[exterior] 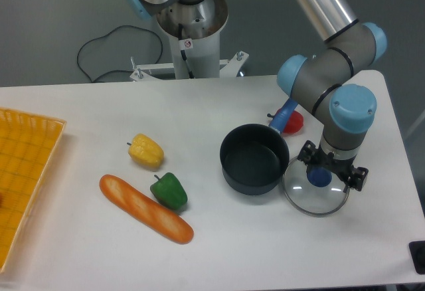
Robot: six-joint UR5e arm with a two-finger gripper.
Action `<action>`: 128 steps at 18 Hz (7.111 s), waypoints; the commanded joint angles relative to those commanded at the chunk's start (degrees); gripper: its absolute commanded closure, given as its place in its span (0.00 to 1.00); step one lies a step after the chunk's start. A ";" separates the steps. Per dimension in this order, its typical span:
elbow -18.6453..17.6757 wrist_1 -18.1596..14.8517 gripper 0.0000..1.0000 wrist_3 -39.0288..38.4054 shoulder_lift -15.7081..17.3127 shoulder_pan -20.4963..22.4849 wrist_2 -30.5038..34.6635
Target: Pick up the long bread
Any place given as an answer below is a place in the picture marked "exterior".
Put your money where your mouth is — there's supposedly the black pot with blue handle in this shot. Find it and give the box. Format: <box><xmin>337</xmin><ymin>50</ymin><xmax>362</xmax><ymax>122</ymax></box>
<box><xmin>220</xmin><ymin>98</ymin><xmax>298</xmax><ymax>195</ymax></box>

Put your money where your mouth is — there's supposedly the black object at table edge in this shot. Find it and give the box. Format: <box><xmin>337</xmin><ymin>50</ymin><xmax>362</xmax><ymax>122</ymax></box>
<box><xmin>408</xmin><ymin>241</ymin><xmax>425</xmax><ymax>274</ymax></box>

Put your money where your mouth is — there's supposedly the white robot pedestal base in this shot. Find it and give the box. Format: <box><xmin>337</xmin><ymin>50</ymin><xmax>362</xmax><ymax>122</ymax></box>
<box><xmin>129</xmin><ymin>0</ymin><xmax>250</xmax><ymax>82</ymax></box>

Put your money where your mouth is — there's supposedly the green bell pepper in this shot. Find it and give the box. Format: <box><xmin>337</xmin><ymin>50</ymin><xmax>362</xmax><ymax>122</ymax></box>
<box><xmin>150</xmin><ymin>172</ymin><xmax>188</xmax><ymax>211</ymax></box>

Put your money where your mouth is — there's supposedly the yellow bell pepper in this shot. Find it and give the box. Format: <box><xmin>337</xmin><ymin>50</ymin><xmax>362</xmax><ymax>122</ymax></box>
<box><xmin>127</xmin><ymin>134</ymin><xmax>165</xmax><ymax>169</ymax></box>

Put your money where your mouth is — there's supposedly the red bell pepper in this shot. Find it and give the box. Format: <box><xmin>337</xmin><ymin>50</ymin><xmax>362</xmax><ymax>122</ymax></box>
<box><xmin>267</xmin><ymin>110</ymin><xmax>303</xmax><ymax>135</ymax></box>

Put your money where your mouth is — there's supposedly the yellow plastic basket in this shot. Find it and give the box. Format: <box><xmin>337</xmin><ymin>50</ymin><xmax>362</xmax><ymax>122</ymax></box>
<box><xmin>1</xmin><ymin>108</ymin><xmax>66</xmax><ymax>272</ymax></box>

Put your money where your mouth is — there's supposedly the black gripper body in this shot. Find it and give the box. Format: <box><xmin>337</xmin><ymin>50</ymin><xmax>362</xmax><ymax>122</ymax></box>
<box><xmin>310</xmin><ymin>147</ymin><xmax>355</xmax><ymax>179</ymax></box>

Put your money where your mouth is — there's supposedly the black cable on floor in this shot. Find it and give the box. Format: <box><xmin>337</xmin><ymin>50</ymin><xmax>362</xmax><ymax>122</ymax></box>
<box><xmin>76</xmin><ymin>25</ymin><xmax>164</xmax><ymax>83</ymax></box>

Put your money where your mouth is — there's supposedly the glass lid with blue knob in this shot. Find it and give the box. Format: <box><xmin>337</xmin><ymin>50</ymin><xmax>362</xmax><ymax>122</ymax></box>
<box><xmin>282</xmin><ymin>158</ymin><xmax>349</xmax><ymax>217</ymax></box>

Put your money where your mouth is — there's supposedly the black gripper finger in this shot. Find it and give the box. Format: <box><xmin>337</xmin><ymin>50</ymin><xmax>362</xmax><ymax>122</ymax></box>
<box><xmin>344</xmin><ymin>165</ymin><xmax>369</xmax><ymax>191</ymax></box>
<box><xmin>297</xmin><ymin>140</ymin><xmax>317</xmax><ymax>165</ymax></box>

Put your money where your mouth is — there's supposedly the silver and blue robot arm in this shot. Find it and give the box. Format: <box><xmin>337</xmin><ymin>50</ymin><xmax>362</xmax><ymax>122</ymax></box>
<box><xmin>128</xmin><ymin>0</ymin><xmax>387</xmax><ymax>191</ymax></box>

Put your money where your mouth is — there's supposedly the long orange bread loaf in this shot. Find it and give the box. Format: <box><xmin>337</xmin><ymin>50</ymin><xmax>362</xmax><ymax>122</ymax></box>
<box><xmin>99</xmin><ymin>174</ymin><xmax>194</xmax><ymax>244</ymax></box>

